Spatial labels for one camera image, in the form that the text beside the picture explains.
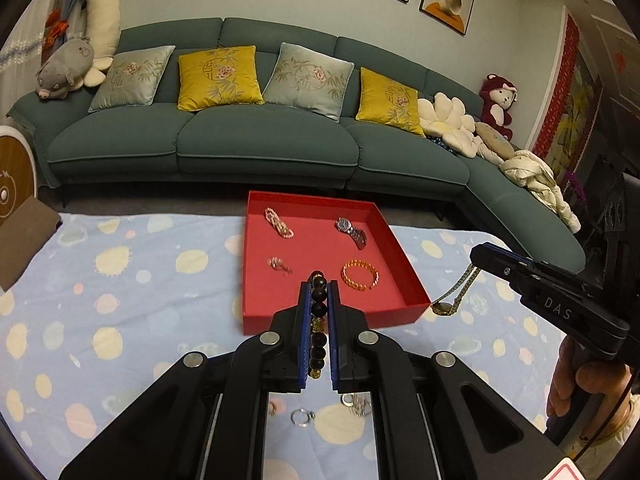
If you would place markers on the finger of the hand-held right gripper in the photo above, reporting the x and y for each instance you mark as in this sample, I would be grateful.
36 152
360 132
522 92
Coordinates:
495 260
515 257

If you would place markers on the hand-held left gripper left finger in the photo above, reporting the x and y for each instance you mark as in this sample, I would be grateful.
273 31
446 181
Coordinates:
302 335

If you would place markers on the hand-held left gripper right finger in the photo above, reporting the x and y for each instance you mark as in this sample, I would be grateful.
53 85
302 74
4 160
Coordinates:
336 335

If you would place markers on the gold bangle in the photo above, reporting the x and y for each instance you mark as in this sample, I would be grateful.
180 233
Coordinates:
345 276

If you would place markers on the red shallow box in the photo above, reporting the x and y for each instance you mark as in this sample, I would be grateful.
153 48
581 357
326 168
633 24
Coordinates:
310 242

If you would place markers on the silver wristwatch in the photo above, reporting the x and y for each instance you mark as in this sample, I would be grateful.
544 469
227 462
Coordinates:
344 224

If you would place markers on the person's right forearm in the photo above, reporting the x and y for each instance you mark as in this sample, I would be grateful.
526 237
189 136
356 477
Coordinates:
612 455

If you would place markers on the person's right hand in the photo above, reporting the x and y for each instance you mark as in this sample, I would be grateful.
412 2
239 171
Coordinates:
595 380

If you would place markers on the white crumpled duvet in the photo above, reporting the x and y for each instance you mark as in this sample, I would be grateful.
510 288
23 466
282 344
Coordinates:
535 175

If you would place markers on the purple artificial flowers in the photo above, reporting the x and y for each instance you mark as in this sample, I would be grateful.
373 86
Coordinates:
575 190

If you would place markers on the dark wooden furniture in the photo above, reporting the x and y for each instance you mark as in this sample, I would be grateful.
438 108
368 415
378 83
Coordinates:
615 220

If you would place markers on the beige plush pillow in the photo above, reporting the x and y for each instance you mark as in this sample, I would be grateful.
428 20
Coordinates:
492 140

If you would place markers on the dark patterned cloth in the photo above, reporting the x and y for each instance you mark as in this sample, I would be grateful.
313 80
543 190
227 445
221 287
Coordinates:
440 143

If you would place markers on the white flower cushion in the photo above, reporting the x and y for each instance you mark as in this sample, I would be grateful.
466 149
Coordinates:
445 115

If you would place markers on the red monkey plush toy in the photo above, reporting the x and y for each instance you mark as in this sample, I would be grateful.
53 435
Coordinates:
497 105

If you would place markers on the blue planet print tablecloth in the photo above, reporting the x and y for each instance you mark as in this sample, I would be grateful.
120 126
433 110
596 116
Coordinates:
150 310

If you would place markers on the red bordered white card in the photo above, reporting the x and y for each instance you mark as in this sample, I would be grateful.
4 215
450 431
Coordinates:
565 472

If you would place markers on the yellow embroidered cushion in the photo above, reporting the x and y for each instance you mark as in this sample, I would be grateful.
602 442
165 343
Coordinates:
220 77
390 102

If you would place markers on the teal sofa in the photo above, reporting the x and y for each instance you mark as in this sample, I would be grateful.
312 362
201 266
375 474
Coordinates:
265 145

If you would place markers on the pale blue embroidered cushion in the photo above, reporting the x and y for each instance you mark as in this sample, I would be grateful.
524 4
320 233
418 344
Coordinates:
307 80
132 77

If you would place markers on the brown board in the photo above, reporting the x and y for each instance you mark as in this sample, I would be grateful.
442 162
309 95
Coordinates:
25 240

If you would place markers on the grey pig plush toy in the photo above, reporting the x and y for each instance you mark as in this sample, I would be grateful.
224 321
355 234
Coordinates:
65 65

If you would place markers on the white long plush toy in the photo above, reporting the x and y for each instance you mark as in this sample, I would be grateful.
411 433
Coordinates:
102 15

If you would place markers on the red curtain bow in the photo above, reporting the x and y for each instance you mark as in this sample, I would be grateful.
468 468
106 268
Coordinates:
56 27

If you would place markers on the white sheer curtain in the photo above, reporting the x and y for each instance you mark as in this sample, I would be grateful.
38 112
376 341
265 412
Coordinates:
20 45

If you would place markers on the red bordered wall painting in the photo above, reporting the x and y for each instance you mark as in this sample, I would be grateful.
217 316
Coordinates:
570 90

